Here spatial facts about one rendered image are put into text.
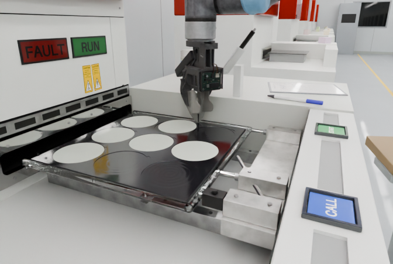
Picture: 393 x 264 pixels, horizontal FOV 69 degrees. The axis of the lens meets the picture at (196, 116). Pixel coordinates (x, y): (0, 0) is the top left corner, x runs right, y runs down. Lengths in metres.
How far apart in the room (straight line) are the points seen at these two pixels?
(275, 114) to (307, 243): 0.49
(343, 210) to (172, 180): 0.27
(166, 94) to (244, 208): 0.50
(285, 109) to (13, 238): 0.62
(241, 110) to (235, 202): 0.38
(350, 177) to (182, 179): 0.26
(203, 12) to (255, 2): 0.12
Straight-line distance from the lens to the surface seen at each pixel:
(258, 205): 0.43
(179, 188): 0.48
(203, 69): 0.67
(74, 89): 0.76
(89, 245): 0.52
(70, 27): 0.75
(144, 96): 0.90
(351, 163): 0.48
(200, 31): 0.68
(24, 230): 0.60
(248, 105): 0.76
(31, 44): 0.69
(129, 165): 0.56
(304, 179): 0.41
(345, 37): 12.88
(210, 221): 0.51
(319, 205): 0.35
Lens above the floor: 1.15
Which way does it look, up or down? 18 degrees down
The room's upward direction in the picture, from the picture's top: straight up
